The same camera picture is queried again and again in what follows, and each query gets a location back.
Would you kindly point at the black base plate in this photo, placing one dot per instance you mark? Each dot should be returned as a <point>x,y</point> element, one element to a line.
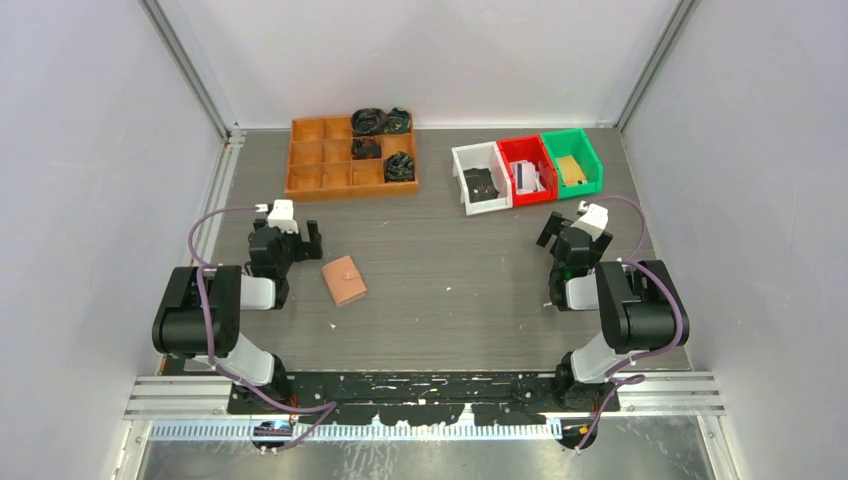
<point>425,398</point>

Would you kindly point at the white bin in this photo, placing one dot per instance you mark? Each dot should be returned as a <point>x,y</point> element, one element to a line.
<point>481,155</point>

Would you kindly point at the orange compartment tray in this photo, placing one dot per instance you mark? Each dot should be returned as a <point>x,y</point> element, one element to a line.
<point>320,166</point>

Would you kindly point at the black rolled belt lower right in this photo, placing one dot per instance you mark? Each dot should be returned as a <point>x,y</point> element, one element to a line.
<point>399,168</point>

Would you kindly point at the red bin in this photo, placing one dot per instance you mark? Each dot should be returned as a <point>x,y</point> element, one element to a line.
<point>529,148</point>

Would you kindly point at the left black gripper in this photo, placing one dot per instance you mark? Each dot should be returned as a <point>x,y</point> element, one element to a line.
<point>314,239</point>

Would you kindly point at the tan leather card holder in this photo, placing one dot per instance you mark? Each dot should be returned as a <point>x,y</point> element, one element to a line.
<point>344,281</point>

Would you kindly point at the gold cards in green bin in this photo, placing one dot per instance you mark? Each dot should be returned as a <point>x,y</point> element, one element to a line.
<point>570,172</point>

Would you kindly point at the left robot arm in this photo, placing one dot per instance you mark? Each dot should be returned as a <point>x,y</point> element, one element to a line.
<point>199,314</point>

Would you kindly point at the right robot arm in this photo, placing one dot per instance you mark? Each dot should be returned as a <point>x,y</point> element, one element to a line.
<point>639,307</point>

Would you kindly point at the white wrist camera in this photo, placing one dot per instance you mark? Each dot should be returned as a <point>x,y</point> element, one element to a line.
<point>280,214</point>
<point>593,219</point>

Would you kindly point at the black rolled belt top left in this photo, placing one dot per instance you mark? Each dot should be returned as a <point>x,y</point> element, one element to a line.
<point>368,122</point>

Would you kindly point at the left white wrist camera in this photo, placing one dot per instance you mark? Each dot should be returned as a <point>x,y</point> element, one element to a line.
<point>280,214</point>

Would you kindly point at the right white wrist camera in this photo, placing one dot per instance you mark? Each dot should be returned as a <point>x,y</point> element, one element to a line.
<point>593,219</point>

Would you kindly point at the white cards in red bin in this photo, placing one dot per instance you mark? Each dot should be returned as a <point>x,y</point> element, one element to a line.
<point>527,178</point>

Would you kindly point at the green bin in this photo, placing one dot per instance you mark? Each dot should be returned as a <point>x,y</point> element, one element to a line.
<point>575,142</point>

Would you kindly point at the black rolled belt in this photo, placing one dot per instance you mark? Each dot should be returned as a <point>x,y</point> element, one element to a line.
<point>399,168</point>
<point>363,148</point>
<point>398,121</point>
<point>368,122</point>

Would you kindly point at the black rolled belt middle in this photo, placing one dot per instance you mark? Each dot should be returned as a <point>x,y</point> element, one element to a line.
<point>363,148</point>

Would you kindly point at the black rolled belt top right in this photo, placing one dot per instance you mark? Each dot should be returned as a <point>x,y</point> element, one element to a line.
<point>398,121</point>

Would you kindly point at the black wallet in white bin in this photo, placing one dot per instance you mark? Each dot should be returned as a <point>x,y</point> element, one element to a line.
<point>480,185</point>

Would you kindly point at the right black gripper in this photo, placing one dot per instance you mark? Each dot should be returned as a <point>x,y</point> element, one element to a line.
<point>553,227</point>

